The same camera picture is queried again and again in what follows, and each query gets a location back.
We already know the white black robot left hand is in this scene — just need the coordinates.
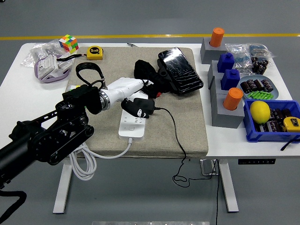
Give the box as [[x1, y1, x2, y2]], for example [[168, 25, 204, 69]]
[[103, 77, 156, 119]]

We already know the black power adapter with cord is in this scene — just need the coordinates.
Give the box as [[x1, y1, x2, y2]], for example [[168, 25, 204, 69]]
[[133, 97, 220, 188]]

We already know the black cloth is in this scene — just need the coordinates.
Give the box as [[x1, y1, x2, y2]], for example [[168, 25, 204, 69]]
[[134, 60, 174, 99]]

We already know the black phone stand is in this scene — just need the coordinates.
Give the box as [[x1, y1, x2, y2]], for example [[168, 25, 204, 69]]
[[156, 58, 179, 93]]

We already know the yellow tape measure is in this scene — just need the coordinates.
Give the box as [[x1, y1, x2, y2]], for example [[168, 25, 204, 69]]
[[280, 116, 300, 151], [56, 45, 104, 62]]

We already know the grey-brown fabric mat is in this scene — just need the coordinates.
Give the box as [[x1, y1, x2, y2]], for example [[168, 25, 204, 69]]
[[65, 46, 209, 159]]

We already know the white plastic socket part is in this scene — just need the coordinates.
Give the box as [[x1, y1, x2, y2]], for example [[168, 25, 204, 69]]
[[56, 58, 75, 72], [37, 55, 59, 79]]

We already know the black phone with cracked screen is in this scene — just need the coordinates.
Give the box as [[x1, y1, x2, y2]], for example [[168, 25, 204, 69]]
[[158, 47, 204, 95]]

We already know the purple plastic basket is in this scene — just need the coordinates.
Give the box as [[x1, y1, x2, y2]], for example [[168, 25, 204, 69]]
[[34, 55, 72, 84]]

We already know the clear plastic bag of parts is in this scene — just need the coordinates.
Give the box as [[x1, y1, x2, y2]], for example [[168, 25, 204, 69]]
[[21, 39, 65, 68]]

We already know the grey block with hole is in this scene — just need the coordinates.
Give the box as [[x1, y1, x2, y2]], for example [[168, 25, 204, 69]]
[[207, 60, 225, 90], [200, 37, 227, 64], [209, 75, 229, 95], [210, 90, 245, 129]]

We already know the blue block with knob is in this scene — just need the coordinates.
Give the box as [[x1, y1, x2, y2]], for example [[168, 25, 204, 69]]
[[220, 69, 241, 91], [217, 52, 235, 73]]

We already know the orange cylinder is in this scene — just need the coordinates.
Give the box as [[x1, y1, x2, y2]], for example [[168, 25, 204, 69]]
[[222, 87, 244, 111], [209, 27, 225, 47]]

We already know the white table leg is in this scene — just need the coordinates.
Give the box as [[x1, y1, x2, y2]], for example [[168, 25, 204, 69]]
[[52, 161, 73, 214], [219, 161, 240, 213]]

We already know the silver box under table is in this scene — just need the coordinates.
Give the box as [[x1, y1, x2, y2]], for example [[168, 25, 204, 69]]
[[200, 159, 218, 176]]

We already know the clear bag of small parts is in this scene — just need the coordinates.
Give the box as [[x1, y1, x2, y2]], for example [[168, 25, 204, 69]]
[[225, 43, 253, 70]]

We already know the green batteries pile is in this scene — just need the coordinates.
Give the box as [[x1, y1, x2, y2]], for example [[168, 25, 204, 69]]
[[247, 91, 274, 100]]

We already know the black capacitors pile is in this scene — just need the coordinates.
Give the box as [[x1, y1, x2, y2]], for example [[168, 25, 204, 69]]
[[251, 55, 270, 75]]

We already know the yellow lemon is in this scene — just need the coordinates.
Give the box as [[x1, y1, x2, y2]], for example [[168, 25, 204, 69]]
[[249, 101, 271, 124]]

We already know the clear bag of blue rings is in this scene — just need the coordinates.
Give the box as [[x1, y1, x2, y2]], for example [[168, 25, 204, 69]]
[[248, 43, 277, 59]]

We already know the blue plastic bin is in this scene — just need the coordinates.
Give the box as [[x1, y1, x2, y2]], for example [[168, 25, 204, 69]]
[[243, 99, 300, 143]]

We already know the black table control panel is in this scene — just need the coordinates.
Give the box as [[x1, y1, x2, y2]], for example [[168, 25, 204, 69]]
[[238, 158, 277, 165]]

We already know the pale blue oval plate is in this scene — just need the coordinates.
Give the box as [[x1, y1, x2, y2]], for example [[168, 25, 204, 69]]
[[236, 75, 279, 100]]

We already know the dark capacitors heap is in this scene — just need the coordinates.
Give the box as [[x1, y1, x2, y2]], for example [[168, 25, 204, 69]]
[[255, 108, 293, 133]]

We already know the white power strip with cable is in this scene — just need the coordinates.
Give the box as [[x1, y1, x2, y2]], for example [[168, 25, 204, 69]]
[[69, 91, 149, 181]]

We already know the black hanging cable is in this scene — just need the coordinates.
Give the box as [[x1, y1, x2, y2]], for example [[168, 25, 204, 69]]
[[213, 160, 222, 225]]

